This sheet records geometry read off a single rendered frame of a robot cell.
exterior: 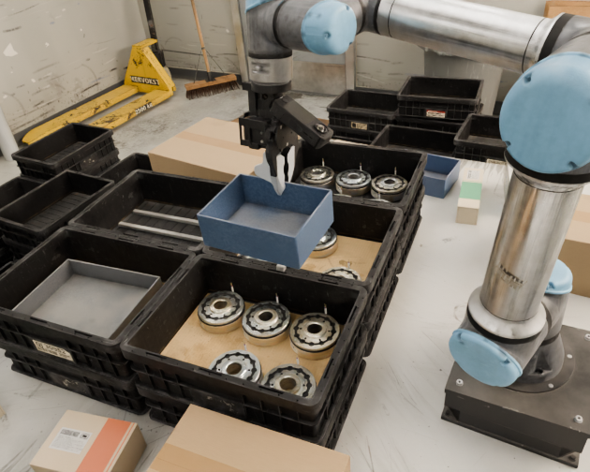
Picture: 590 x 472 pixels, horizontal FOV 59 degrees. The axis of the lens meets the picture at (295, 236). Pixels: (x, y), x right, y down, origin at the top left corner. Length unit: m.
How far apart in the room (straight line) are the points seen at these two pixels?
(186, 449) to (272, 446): 0.14
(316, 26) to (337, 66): 3.57
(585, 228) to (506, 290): 0.65
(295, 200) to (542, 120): 0.52
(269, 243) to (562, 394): 0.60
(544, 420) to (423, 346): 0.33
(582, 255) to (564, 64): 0.83
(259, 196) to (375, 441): 0.53
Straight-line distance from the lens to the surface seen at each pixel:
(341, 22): 0.83
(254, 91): 0.94
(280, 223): 1.00
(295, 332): 1.08
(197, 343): 1.14
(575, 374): 1.15
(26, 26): 4.65
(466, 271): 1.48
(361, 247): 1.33
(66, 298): 1.37
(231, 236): 0.93
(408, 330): 1.30
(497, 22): 0.82
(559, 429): 1.08
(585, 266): 1.43
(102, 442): 1.12
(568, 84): 0.62
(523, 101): 0.64
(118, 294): 1.32
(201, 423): 0.97
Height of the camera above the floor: 1.64
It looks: 36 degrees down
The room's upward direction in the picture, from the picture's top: 6 degrees counter-clockwise
